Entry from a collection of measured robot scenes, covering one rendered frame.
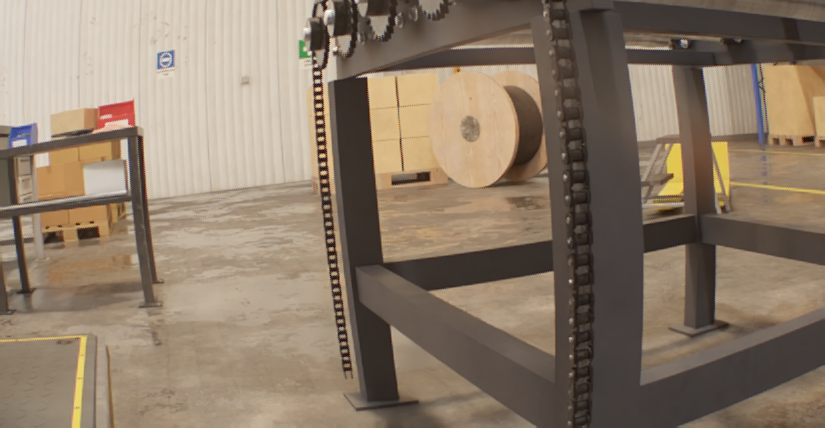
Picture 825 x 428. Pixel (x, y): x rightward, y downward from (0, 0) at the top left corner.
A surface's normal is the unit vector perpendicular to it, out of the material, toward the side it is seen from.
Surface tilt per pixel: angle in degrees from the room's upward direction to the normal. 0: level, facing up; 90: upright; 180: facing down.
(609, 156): 90
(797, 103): 90
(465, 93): 90
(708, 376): 90
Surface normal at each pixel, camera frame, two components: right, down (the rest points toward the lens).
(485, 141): -0.72, 0.12
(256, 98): 0.27, 0.06
